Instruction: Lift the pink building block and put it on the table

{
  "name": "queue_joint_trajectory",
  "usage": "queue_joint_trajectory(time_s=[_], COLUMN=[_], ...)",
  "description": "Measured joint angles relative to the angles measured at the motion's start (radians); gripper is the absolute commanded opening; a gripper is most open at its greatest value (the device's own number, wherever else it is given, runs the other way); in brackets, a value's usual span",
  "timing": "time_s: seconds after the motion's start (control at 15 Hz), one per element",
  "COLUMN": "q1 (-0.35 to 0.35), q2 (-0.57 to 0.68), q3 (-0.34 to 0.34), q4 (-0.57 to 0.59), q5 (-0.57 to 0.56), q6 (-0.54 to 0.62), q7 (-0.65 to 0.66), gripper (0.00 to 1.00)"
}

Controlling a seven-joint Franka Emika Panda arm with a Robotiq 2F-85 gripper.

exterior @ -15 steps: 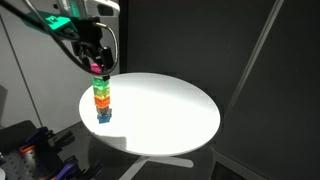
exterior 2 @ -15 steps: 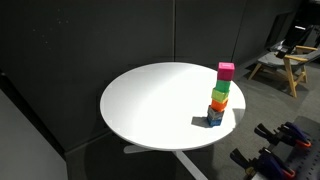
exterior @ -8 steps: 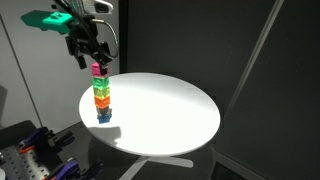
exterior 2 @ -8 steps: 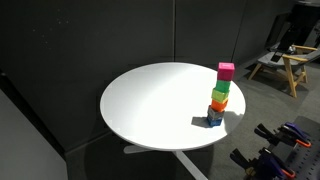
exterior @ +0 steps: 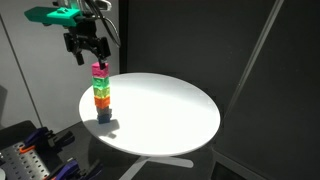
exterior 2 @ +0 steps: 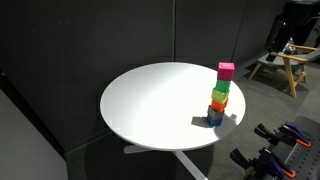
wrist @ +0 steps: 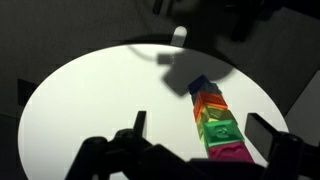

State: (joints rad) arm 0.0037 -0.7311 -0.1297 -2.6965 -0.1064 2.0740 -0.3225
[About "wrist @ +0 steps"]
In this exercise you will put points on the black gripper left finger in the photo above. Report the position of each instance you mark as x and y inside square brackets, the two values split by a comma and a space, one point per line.
[133, 156]

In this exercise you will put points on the orange building block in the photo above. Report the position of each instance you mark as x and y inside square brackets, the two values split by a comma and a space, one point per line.
[211, 99]

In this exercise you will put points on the green building block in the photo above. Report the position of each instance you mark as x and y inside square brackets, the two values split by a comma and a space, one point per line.
[221, 133]

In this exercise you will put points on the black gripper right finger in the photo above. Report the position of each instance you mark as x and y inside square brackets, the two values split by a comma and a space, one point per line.
[286, 156]

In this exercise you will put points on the white table base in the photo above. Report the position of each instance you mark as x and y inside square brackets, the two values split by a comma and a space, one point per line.
[179, 36]

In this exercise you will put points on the blue building block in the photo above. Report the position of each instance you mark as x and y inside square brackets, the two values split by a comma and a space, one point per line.
[199, 83]

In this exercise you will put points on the pink building block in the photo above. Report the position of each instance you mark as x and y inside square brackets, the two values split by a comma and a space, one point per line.
[230, 153]

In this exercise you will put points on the lime building block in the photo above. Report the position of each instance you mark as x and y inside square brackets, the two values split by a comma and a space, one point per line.
[216, 113]

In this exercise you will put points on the grey building block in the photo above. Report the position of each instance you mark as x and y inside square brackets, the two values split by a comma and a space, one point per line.
[213, 89]

